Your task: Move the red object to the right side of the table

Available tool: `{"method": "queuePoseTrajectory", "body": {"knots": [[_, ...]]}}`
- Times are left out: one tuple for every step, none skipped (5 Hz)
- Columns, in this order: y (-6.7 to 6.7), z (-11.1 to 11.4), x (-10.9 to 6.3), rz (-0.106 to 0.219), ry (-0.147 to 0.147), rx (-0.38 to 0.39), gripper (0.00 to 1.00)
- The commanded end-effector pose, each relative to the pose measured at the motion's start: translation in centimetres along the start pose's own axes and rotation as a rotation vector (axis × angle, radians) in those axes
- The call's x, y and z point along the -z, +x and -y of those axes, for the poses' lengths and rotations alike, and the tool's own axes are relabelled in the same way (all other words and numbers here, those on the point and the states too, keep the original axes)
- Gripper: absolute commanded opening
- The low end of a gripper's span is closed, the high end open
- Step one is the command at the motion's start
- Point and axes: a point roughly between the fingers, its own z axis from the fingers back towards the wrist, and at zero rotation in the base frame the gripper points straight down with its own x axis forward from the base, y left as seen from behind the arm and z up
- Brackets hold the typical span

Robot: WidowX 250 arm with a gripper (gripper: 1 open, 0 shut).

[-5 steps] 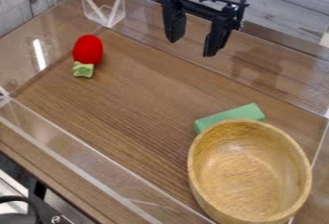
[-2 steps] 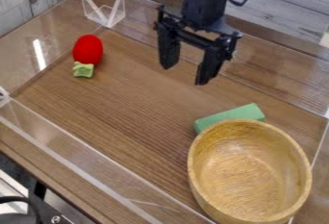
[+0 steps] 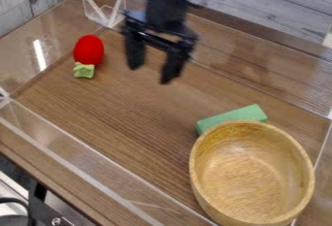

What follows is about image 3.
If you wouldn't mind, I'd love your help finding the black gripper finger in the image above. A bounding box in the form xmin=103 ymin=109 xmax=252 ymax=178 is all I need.
xmin=124 ymin=29 xmax=146 ymax=70
xmin=159 ymin=40 xmax=194 ymax=84

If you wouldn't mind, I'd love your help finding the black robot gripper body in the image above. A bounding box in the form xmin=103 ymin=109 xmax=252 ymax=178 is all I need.
xmin=123 ymin=0 xmax=197 ymax=48

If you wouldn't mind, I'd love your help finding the red plush strawberry toy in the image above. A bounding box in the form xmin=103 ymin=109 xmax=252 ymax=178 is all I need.
xmin=72 ymin=35 xmax=104 ymax=79

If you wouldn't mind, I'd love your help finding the green sponge block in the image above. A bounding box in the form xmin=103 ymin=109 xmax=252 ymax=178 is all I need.
xmin=195 ymin=104 xmax=269 ymax=135

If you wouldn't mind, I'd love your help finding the wooden oval bowl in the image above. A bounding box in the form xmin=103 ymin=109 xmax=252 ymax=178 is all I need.
xmin=189 ymin=120 xmax=314 ymax=226

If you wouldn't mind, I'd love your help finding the clear acrylic corner bracket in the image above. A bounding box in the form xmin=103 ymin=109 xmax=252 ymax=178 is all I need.
xmin=82 ymin=0 xmax=126 ymax=29

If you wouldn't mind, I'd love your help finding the clear acrylic front wall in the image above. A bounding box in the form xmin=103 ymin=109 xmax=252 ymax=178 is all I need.
xmin=0 ymin=100 xmax=217 ymax=226

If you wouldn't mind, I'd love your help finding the black cable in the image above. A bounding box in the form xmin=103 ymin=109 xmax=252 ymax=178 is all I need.
xmin=0 ymin=197 xmax=31 ymax=219

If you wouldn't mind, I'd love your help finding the black metal table frame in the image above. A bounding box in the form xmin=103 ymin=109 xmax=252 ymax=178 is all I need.
xmin=24 ymin=179 xmax=88 ymax=226

